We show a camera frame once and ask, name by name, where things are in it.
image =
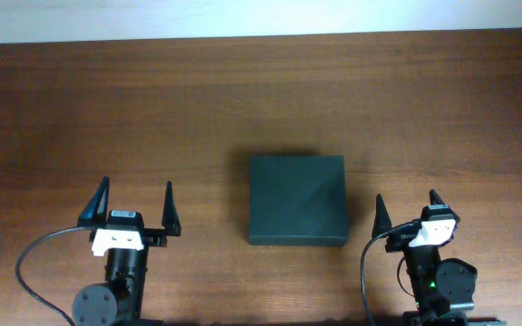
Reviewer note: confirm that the black storage box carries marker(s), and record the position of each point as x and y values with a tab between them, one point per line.
298	201

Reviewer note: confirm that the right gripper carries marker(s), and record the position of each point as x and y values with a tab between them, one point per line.
400	239

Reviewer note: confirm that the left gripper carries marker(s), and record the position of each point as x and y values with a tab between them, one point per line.
152	237

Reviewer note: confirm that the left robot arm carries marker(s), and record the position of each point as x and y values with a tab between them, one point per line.
118	299

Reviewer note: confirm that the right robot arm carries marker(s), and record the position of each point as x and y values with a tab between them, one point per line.
442	289

